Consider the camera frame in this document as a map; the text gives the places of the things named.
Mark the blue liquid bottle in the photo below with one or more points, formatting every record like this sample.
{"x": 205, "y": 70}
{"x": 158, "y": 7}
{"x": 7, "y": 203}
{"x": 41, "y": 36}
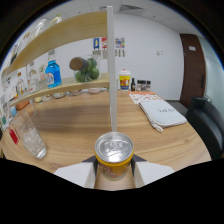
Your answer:
{"x": 53, "y": 75}

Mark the glass jar of limes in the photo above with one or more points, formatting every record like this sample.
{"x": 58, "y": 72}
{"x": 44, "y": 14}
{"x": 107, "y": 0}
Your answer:
{"x": 90, "y": 73}

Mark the brown door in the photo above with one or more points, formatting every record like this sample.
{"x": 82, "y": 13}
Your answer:
{"x": 193, "y": 66}

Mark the tall dark sauce bottle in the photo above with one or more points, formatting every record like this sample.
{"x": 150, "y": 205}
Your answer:
{"x": 133, "y": 85}

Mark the ceiling air vent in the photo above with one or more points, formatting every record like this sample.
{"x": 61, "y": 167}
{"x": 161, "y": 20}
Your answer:
{"x": 131, "y": 7}

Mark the grey wall poster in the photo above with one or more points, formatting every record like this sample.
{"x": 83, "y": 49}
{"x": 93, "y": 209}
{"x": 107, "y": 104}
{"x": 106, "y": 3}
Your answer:
{"x": 120, "y": 52}

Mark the white light blue cup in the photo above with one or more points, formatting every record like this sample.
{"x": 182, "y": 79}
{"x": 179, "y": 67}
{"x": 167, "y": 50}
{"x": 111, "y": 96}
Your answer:
{"x": 13, "y": 110}

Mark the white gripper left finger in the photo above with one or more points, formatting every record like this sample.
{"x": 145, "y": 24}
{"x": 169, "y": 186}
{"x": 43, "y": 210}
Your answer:
{"x": 76, "y": 173}

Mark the yellow drink can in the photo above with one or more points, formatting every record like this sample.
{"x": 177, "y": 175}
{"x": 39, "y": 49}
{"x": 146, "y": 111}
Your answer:
{"x": 114, "y": 146}

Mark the yellow cup white lid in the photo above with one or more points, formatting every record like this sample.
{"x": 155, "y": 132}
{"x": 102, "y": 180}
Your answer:
{"x": 124, "y": 81}

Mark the small dark spice jar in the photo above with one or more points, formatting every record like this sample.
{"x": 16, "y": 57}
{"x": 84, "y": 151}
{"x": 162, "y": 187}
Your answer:
{"x": 148, "y": 86}
{"x": 144, "y": 86}
{"x": 139, "y": 86}

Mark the white bowl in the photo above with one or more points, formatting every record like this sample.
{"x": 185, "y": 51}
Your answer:
{"x": 95, "y": 90}
{"x": 76, "y": 92}

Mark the clear glass with ice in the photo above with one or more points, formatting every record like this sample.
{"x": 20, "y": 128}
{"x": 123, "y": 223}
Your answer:
{"x": 31, "y": 140}

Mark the colourful wall poster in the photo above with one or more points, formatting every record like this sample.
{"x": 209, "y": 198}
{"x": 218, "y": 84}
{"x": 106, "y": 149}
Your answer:
{"x": 120, "y": 42}

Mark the clear bottle green cap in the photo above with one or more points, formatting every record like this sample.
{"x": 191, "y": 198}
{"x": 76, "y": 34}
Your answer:
{"x": 55, "y": 20}

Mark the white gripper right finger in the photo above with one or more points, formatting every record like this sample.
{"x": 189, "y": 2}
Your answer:
{"x": 150, "y": 171}

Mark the orange patterned paper mat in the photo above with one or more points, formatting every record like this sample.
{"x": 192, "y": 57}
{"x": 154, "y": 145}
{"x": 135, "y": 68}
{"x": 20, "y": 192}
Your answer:
{"x": 145, "y": 97}

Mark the blue wall poster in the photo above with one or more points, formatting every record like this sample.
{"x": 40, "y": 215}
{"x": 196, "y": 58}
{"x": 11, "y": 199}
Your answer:
{"x": 96, "y": 43}

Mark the orange basket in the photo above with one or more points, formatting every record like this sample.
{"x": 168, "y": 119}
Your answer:
{"x": 21, "y": 105}

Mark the black sofa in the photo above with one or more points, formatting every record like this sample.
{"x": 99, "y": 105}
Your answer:
{"x": 208, "y": 126}

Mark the white wood two-tier rack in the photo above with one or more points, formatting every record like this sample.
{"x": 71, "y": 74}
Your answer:
{"x": 66, "y": 33}

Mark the red wall poster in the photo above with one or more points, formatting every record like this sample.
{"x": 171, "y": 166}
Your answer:
{"x": 104, "y": 42}

